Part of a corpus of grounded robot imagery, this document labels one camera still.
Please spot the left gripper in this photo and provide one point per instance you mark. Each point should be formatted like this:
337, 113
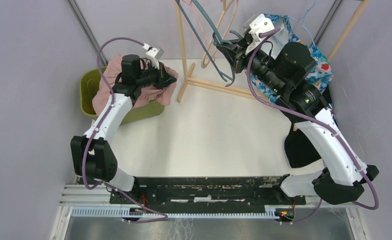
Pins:
164, 79

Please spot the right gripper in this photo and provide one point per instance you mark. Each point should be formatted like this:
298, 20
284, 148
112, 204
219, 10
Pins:
235, 52

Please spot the pink garment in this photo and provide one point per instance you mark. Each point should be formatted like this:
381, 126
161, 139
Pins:
150, 93

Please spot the wooden hanger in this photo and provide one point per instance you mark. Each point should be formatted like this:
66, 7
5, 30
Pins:
229, 9

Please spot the grey hook hanger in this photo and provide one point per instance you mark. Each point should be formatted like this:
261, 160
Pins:
209, 57

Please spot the pink wire hanger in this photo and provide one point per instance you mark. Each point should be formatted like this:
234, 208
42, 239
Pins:
195, 26

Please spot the blue floral garment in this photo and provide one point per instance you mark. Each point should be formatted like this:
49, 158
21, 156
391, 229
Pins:
320, 76

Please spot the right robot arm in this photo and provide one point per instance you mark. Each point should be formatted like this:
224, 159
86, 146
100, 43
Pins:
314, 134

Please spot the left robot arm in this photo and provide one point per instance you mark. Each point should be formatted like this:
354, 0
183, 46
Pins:
127, 83

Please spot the wooden clothes rack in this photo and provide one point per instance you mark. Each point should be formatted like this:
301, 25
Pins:
188, 70

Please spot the green plastic basket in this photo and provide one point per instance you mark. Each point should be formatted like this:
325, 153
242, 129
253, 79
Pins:
89, 86

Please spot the black garment with flower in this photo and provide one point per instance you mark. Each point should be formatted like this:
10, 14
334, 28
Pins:
307, 100

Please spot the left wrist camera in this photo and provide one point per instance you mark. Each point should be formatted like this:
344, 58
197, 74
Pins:
153, 53

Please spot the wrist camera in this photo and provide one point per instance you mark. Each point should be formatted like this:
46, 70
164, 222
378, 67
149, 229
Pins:
153, 53
259, 28

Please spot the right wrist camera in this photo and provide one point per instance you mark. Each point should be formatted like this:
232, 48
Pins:
259, 28

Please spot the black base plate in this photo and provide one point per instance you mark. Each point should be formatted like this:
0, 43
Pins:
211, 195

